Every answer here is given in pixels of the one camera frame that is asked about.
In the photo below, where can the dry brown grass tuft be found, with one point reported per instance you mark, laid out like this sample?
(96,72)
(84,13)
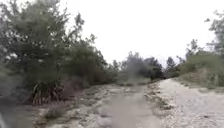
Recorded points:
(45,93)

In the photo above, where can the large dark green tree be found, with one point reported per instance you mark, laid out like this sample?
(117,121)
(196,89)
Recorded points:
(36,50)

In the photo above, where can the pale gravel dirt path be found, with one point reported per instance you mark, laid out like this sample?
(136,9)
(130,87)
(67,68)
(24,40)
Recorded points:
(196,106)

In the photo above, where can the green shrubs and trees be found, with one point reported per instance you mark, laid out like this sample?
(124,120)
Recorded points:
(203,66)

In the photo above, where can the sandy ground with dry grass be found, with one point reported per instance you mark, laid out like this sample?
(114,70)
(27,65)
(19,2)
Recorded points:
(110,106)

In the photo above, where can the row of dark green bushes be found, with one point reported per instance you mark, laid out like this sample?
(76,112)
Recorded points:
(143,68)

